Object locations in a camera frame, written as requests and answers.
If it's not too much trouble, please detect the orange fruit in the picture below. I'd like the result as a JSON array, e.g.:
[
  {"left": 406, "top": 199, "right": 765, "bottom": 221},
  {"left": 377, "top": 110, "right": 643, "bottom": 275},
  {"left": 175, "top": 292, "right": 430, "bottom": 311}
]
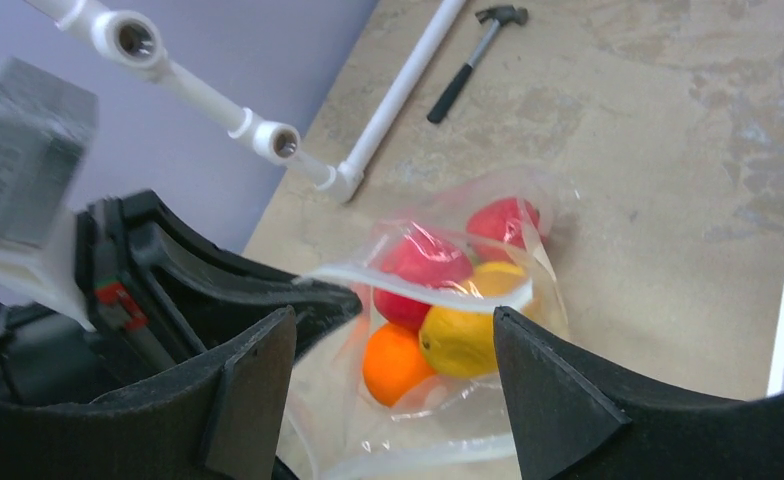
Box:
[{"left": 362, "top": 323, "right": 435, "bottom": 407}]

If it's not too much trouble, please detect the small black hammer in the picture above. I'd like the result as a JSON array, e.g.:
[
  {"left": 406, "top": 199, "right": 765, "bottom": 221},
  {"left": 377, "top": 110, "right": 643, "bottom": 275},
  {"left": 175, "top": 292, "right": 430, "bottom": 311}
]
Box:
[{"left": 426, "top": 5, "right": 529, "bottom": 125}]

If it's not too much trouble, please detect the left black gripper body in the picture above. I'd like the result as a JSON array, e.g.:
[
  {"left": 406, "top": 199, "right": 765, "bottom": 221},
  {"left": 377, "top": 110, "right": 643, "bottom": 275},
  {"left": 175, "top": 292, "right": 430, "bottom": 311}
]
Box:
[{"left": 0, "top": 190, "right": 199, "bottom": 405}]

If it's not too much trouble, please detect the red dark apple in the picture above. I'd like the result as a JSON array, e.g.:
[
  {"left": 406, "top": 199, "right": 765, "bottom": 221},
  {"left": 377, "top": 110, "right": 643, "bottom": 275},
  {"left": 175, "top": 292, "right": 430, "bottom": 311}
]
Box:
[{"left": 466, "top": 197, "right": 540, "bottom": 250}]

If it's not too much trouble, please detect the white pvc pipe frame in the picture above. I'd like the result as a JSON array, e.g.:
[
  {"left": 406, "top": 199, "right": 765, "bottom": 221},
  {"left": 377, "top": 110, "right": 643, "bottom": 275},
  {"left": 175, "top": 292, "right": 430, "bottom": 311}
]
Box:
[{"left": 31, "top": 0, "right": 464, "bottom": 203}]

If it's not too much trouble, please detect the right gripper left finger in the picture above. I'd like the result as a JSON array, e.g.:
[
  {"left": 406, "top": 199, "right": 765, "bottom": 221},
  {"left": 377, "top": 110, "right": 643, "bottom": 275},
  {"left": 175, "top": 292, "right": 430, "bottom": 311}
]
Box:
[{"left": 0, "top": 307, "right": 297, "bottom": 479}]

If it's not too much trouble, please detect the clear zip top bag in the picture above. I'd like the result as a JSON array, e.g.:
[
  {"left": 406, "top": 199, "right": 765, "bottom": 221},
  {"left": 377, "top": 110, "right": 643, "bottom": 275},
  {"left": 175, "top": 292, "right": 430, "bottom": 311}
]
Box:
[{"left": 286, "top": 166, "right": 578, "bottom": 479}]

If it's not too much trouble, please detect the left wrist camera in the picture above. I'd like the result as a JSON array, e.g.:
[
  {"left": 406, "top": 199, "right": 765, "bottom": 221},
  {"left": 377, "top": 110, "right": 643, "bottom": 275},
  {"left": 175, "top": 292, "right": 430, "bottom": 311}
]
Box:
[{"left": 0, "top": 58, "right": 98, "bottom": 332}]

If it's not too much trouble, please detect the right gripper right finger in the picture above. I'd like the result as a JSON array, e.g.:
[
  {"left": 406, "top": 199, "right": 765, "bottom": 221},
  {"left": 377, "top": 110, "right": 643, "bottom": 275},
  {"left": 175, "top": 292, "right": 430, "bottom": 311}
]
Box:
[{"left": 494, "top": 307, "right": 784, "bottom": 479}]

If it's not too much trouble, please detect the yellow pear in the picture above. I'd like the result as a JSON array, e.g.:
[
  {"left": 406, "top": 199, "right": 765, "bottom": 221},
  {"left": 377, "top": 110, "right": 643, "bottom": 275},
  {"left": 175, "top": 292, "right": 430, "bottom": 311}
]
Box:
[{"left": 418, "top": 261, "right": 542, "bottom": 379}]

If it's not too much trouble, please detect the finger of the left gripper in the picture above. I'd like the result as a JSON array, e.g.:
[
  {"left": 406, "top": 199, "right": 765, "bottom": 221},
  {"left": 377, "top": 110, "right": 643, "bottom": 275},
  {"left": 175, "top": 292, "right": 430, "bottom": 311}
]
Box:
[{"left": 126, "top": 192, "right": 363, "bottom": 359}]

